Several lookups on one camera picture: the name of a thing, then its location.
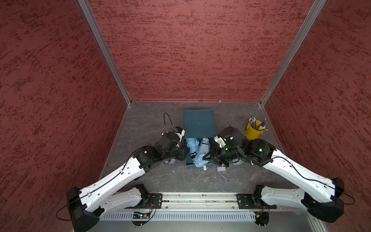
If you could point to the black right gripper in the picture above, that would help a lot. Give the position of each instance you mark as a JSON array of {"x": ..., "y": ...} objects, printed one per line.
[{"x": 215, "y": 155}]

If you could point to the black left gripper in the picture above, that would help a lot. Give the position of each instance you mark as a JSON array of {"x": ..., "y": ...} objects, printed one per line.
[{"x": 182, "y": 154}]

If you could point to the purple umbrella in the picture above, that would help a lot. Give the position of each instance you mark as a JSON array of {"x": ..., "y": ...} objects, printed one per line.
[
  {"x": 220, "y": 171},
  {"x": 170, "y": 161}
]

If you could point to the teal drawer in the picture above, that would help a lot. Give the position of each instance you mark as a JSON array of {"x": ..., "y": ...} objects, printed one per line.
[{"x": 190, "y": 162}]

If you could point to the blue umbrella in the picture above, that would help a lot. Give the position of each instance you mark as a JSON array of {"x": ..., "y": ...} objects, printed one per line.
[
  {"x": 203, "y": 150},
  {"x": 193, "y": 145}
]

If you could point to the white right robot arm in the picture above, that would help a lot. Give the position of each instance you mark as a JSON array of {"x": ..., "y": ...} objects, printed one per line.
[{"x": 319, "y": 196}]

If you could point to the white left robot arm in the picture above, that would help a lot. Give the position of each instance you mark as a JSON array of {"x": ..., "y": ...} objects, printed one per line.
[{"x": 140, "y": 162}]

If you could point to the green folded umbrella right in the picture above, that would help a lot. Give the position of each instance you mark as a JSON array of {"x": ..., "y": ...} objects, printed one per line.
[{"x": 238, "y": 162}]

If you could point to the teal drawer cabinet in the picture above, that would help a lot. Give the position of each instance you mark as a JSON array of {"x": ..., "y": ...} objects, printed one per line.
[{"x": 199, "y": 124}]

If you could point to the yellow pen cup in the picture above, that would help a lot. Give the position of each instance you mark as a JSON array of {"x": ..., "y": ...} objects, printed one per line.
[{"x": 252, "y": 134}]

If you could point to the pens in cup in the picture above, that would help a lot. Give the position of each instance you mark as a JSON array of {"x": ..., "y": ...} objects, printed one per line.
[{"x": 257, "y": 125}]

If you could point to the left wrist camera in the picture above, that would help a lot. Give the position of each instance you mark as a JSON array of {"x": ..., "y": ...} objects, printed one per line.
[{"x": 180, "y": 132}]

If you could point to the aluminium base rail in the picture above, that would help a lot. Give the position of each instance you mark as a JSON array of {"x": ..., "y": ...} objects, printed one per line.
[{"x": 200, "y": 201}]

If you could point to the aluminium right corner post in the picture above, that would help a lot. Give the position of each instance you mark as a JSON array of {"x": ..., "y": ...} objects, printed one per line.
[{"x": 299, "y": 38}]

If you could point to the aluminium corner post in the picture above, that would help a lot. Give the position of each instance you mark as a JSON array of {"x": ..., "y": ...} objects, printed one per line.
[
  {"x": 299, "y": 38},
  {"x": 88, "y": 13}
]

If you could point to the aluminium left corner post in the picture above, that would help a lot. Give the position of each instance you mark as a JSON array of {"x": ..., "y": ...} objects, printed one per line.
[{"x": 88, "y": 13}]

